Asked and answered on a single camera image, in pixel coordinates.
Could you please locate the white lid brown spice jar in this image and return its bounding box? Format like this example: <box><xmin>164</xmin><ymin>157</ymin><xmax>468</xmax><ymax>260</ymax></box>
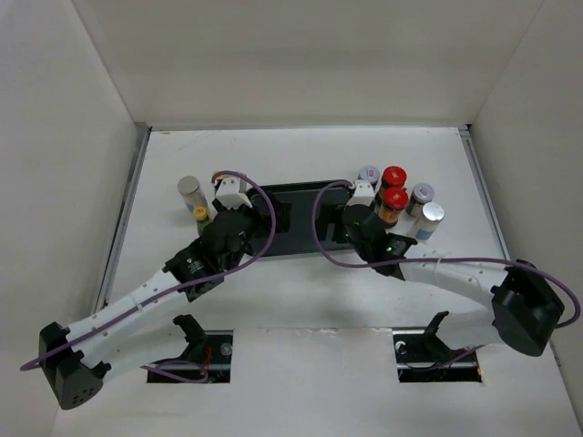
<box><xmin>358</xmin><ymin>165</ymin><xmax>381</xmax><ymax>188</ymax></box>

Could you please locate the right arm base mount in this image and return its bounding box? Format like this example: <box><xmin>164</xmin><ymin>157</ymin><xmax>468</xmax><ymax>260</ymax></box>
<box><xmin>393</xmin><ymin>311</ymin><xmax>482</xmax><ymax>383</ymax></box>

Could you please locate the silver lid blue label jar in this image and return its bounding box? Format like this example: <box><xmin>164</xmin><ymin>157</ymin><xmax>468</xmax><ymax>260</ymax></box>
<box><xmin>410</xmin><ymin>202</ymin><xmax>445</xmax><ymax>241</ymax></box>

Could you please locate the red lid sauce jar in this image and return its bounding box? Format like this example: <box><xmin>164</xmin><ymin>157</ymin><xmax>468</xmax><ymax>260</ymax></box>
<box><xmin>378</xmin><ymin>187</ymin><xmax>409</xmax><ymax>229</ymax></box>
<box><xmin>379</xmin><ymin>166</ymin><xmax>407</xmax><ymax>194</ymax></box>

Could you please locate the black tray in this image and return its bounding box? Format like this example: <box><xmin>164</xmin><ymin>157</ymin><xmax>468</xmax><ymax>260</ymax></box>
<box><xmin>262</xmin><ymin>181</ymin><xmax>352</xmax><ymax>257</ymax></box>

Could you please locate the white lid dark spice jar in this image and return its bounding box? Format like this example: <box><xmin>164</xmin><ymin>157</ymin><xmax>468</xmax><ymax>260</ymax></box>
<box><xmin>405</xmin><ymin>182</ymin><xmax>435</xmax><ymax>217</ymax></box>

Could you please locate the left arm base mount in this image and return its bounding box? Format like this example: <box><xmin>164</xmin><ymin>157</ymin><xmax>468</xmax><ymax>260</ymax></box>
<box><xmin>146</xmin><ymin>315</ymin><xmax>234</xmax><ymax>384</ymax></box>

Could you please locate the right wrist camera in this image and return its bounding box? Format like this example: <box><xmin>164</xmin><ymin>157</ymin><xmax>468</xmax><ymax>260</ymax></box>
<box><xmin>346</xmin><ymin>179</ymin><xmax>375</xmax><ymax>208</ymax></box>

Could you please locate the silver lid white granule jar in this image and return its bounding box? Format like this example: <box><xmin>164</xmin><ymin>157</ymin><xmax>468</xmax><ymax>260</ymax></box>
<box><xmin>177</xmin><ymin>176</ymin><xmax>208</xmax><ymax>214</ymax></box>

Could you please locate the yellow cap sauce bottle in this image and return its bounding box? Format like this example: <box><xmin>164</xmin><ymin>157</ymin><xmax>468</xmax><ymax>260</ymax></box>
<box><xmin>192</xmin><ymin>206</ymin><xmax>212</xmax><ymax>236</ymax></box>

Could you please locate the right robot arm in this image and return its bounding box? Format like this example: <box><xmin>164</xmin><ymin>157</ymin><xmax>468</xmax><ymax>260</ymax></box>
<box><xmin>342</xmin><ymin>205</ymin><xmax>564</xmax><ymax>361</ymax></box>

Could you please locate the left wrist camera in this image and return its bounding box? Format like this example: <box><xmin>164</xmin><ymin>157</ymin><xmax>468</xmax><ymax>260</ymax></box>
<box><xmin>215</xmin><ymin>176</ymin><xmax>251</xmax><ymax>209</ymax></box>

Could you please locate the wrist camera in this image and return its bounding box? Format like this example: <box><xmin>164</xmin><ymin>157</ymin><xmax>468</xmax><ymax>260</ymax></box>
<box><xmin>215</xmin><ymin>176</ymin><xmax>251</xmax><ymax>209</ymax></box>
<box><xmin>346</xmin><ymin>179</ymin><xmax>375</xmax><ymax>208</ymax></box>

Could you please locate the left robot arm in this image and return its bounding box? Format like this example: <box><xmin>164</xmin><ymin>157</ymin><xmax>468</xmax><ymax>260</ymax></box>
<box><xmin>37</xmin><ymin>206</ymin><xmax>261</xmax><ymax>411</ymax></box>

